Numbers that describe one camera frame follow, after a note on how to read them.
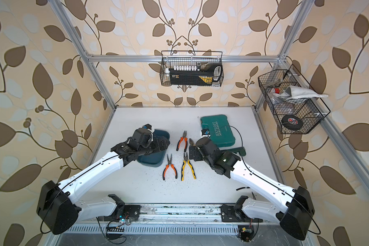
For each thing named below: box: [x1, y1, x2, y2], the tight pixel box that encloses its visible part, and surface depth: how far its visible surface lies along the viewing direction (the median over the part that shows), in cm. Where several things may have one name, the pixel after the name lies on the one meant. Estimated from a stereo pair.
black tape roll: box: [281, 114, 303, 131], surface depth 73 cm
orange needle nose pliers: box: [162, 153, 178, 181], surface depth 90 cm
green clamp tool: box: [226, 146, 247, 157], surface depth 97 cm
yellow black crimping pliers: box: [180, 152, 197, 181], surface depth 91 cm
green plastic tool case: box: [200, 114, 236, 148], surface depth 106 cm
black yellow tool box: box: [169, 70, 214, 86], surface depth 86 cm
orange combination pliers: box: [176, 130, 189, 153], surface depth 103 cm
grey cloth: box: [273, 85, 329, 100], surface depth 63 cm
